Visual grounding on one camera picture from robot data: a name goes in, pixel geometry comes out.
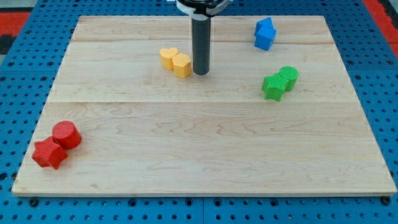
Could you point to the yellow heart block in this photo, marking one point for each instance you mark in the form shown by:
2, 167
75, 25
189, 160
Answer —
166, 56

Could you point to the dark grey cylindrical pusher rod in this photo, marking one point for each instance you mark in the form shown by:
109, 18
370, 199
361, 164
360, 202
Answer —
201, 32

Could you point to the green star block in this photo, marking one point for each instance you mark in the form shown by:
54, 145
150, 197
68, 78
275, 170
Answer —
274, 87

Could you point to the blue cube block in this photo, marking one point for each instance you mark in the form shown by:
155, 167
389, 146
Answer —
265, 38

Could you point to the yellow pentagon block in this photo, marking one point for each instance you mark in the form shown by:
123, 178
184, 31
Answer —
182, 65

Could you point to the red cylinder block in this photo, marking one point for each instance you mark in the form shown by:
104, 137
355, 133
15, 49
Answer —
66, 134

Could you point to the blue triangle block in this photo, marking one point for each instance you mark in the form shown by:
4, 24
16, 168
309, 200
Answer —
267, 22

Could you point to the wooden board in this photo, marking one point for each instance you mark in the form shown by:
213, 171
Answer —
147, 133

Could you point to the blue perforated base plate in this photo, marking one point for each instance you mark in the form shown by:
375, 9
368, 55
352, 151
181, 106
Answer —
30, 66

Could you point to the red star block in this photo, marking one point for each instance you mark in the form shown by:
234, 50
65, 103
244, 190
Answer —
48, 153

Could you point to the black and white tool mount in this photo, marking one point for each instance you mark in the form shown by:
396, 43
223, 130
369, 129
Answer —
202, 9

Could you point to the green cylinder block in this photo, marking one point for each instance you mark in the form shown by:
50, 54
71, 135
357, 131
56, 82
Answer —
290, 74

